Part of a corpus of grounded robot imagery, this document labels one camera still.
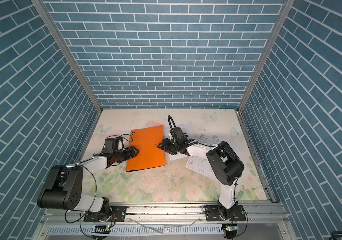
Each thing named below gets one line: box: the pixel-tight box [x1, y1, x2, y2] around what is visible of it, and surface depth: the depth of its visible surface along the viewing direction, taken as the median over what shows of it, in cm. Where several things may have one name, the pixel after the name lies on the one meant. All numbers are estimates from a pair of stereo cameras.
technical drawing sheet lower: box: [185, 155, 218, 181], surface depth 93 cm
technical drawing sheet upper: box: [195, 133, 228, 146], surface depth 107 cm
